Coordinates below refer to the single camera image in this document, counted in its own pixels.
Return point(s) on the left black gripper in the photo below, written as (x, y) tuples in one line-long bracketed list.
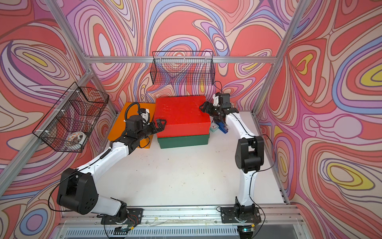
[(160, 128)]

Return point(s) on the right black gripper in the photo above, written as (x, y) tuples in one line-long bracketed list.
[(208, 110)]

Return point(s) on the red shoebox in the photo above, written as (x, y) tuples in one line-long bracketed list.
[(183, 116)]

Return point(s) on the orange shoebox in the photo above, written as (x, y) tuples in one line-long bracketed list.
[(119, 125)]

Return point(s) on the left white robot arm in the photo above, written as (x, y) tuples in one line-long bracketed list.
[(77, 188)]

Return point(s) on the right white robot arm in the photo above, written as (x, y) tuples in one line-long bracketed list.
[(249, 155)]

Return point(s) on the small teal alarm clock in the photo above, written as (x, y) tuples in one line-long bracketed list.
[(214, 127)]

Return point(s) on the green shoebox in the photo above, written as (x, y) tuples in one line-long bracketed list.
[(183, 141)]

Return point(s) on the blue black stapler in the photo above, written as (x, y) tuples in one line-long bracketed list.
[(222, 127)]

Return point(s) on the patterned bowl in basket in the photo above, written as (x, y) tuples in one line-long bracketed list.
[(75, 140)]

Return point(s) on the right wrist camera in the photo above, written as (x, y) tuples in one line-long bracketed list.
[(217, 100)]

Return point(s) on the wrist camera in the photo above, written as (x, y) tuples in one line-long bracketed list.
[(145, 114), (217, 100)]

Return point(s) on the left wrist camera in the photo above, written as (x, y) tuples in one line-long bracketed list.
[(145, 114)]

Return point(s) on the black wire basket back wall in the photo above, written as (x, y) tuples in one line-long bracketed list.
[(178, 67)]

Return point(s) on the black wire basket wall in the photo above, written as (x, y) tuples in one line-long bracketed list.
[(178, 67), (78, 109)]

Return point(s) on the black wire basket left wall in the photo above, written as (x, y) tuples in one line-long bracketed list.
[(78, 109)]

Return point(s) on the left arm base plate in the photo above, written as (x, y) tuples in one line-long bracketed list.
[(127, 218)]

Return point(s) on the aluminium front rail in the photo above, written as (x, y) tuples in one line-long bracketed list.
[(188, 222)]

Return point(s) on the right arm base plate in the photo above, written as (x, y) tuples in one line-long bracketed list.
[(246, 214)]

